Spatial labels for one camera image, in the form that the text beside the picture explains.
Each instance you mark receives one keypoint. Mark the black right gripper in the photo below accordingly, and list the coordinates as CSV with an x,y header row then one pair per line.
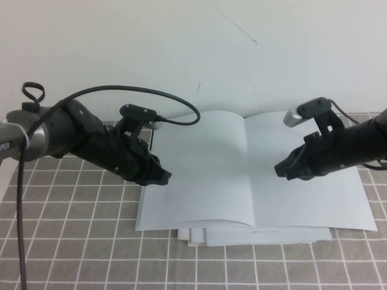
x,y
329,154

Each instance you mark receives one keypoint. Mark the black left camera mount bracket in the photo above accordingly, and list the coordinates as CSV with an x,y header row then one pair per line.
x,y
136,113

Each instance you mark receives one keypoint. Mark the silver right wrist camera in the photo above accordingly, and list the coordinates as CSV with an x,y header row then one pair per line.
x,y
291,117

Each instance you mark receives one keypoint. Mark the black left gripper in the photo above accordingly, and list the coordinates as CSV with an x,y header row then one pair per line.
x,y
121,157

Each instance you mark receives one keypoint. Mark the grey white checked tablecloth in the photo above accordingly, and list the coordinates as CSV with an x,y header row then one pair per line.
x,y
90,241

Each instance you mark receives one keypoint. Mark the white zip tie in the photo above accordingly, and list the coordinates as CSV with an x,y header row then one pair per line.
x,y
18,130

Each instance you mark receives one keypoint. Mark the white paper sheets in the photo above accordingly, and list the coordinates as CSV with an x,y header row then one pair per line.
x,y
196,237

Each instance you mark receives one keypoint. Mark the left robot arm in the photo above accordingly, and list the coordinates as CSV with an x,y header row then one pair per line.
x,y
60,133

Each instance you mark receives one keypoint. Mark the product catalogue book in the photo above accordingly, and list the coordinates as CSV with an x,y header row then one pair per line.
x,y
211,181

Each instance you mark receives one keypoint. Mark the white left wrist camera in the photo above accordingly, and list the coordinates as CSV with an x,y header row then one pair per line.
x,y
158,125

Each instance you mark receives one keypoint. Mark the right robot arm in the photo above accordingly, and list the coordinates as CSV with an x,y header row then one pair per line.
x,y
369,142

